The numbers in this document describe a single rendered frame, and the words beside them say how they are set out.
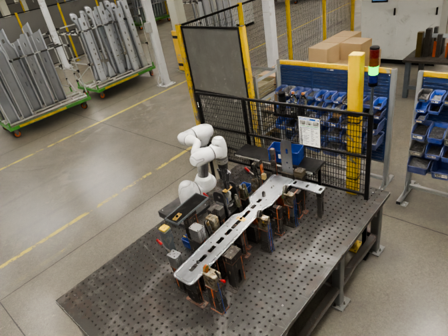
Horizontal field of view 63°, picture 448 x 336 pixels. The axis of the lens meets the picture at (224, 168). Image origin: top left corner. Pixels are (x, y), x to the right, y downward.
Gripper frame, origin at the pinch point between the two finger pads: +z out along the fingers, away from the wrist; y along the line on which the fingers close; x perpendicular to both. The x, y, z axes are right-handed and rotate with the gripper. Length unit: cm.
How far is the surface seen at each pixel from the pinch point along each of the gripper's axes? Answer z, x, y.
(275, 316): 61, -42, 66
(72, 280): 130, -90, -176
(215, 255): 30, -42, 18
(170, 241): 25, -52, -18
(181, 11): -23, 524, -591
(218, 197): 16.3, -0.5, -11.8
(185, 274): 30, -66, 12
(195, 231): 18.8, -38.1, -2.7
